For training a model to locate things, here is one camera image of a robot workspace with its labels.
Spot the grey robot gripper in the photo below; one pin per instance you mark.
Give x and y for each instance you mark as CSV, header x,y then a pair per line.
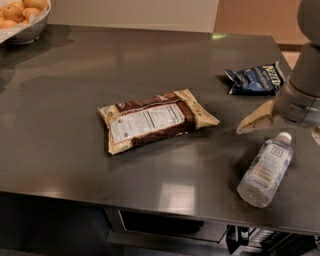
x,y
296,106

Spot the clear plastic water bottle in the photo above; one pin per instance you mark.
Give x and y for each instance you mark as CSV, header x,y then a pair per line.
x,y
262,179

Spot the blue Kettle chips bag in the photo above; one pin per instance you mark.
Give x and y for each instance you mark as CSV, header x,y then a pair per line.
x,y
259,80

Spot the black appliance under table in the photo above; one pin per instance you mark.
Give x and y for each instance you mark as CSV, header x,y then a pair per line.
x,y
245,241

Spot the brown and cream snack bag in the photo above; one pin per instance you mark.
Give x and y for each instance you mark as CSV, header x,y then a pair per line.
x,y
138,122

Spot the silver metal fruit bowl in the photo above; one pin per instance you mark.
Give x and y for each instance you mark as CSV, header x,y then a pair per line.
x,y
28,29

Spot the orange fruit top right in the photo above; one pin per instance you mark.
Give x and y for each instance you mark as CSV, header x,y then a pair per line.
x,y
39,4

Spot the orange fruit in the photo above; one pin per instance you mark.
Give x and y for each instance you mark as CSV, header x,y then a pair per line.
x,y
11,12
39,4
29,12
8,24

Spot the orange fruit centre right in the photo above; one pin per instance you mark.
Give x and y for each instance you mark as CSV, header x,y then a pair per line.
x,y
29,12

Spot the white paper bowl liner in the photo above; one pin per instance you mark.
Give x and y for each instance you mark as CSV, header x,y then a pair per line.
x,y
13,31

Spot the orange fruit centre left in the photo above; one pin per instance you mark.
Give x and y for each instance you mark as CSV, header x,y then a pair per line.
x,y
11,12

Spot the orange fruit bottom left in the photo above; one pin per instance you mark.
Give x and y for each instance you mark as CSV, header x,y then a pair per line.
x,y
8,24

